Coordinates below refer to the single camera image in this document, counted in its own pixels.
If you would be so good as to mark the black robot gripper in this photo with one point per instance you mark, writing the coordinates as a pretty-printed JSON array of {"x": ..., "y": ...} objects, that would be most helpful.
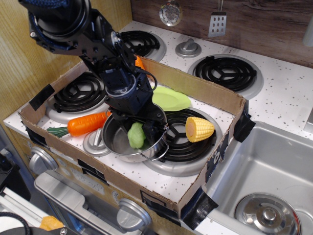
[{"x": 130, "y": 97}]

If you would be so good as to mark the green toy broccoli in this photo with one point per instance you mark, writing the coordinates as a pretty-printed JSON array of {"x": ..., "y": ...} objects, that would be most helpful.
[{"x": 136, "y": 136}]

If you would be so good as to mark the small steel pot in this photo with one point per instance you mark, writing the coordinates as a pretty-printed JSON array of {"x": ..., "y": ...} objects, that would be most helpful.
[{"x": 116, "y": 141}]

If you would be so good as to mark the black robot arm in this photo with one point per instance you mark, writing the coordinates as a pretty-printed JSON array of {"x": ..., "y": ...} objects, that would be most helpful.
[{"x": 73, "y": 27}]

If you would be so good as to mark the green plastic plate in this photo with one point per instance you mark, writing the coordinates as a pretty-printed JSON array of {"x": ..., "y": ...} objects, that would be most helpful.
[{"x": 170, "y": 100}]

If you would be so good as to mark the silver front stove knob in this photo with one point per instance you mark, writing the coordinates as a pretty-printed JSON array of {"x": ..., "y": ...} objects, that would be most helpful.
[{"x": 93, "y": 144}]

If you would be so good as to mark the silver stove knob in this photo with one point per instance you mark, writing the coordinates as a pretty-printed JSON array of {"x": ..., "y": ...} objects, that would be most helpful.
[
  {"x": 188, "y": 49},
  {"x": 93, "y": 144}
]

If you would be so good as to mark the brown cardboard fence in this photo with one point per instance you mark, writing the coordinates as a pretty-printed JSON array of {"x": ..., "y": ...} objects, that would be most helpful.
[{"x": 176, "y": 205}]

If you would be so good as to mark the front right stove burner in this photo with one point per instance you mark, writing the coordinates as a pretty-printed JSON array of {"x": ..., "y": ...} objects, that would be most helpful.
[{"x": 185, "y": 158}]

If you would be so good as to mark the stove burner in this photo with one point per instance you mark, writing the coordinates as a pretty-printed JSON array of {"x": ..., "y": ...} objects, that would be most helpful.
[
  {"x": 231, "y": 71},
  {"x": 81, "y": 97},
  {"x": 185, "y": 158},
  {"x": 144, "y": 44}
]

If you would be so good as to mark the yellow toy corn cob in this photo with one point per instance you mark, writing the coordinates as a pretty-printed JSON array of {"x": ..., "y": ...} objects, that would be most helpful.
[{"x": 198, "y": 129}]

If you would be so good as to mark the orange toy carrot with leaves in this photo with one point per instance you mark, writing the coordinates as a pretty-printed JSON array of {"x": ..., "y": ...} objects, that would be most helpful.
[{"x": 81, "y": 125}]

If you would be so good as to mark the front left stove burner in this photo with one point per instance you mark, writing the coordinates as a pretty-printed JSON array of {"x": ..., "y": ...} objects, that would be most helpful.
[{"x": 81, "y": 97}]

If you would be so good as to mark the orange toy carrot tip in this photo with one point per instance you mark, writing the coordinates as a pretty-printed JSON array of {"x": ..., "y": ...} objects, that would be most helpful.
[{"x": 138, "y": 63}]

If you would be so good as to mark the back left stove burner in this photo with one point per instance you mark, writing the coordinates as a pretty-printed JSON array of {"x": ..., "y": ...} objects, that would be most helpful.
[{"x": 144, "y": 44}]

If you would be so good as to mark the right oven knob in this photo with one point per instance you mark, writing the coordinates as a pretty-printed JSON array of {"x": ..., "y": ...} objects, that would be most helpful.
[{"x": 131, "y": 216}]

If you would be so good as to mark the oven knob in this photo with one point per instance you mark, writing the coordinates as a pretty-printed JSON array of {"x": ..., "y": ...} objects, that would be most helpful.
[
  {"x": 131, "y": 216},
  {"x": 41, "y": 161}
]

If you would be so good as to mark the silver back stove knob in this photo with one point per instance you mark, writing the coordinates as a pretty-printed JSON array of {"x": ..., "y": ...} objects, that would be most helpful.
[{"x": 188, "y": 49}]

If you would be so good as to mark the left oven knob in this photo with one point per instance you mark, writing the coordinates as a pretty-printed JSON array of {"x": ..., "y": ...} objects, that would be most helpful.
[{"x": 41, "y": 161}]

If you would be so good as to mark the back right stove burner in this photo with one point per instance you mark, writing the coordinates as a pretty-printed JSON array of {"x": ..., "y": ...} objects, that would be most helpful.
[{"x": 231, "y": 71}]

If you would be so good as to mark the hanging silver strainer ladle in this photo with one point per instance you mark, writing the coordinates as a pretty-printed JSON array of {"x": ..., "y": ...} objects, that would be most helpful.
[{"x": 170, "y": 13}]

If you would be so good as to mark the hanging silver slotted spatula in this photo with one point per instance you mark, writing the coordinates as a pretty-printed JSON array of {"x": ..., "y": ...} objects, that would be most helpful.
[{"x": 217, "y": 26}]

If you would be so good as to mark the yellow sponge piece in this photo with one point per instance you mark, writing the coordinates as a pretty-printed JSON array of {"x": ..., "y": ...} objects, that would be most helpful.
[{"x": 50, "y": 223}]

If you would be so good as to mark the steel sink basin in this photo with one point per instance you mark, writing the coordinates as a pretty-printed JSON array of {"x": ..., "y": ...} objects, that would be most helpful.
[{"x": 269, "y": 160}]

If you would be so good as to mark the steel pot lid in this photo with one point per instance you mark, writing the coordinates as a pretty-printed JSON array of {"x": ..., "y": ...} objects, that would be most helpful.
[{"x": 268, "y": 214}]

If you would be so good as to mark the silver oven door handle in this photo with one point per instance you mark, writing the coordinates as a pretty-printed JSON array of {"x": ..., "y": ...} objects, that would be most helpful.
[{"x": 91, "y": 215}]

